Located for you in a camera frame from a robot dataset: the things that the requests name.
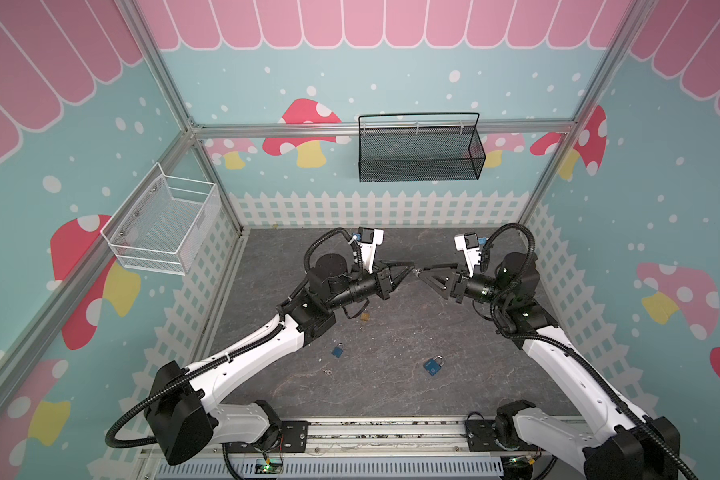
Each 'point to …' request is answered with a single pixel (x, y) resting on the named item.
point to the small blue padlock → (338, 351)
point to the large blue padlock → (432, 366)
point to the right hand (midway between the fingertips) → (423, 274)
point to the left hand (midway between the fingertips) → (414, 273)
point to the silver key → (417, 271)
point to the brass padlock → (365, 316)
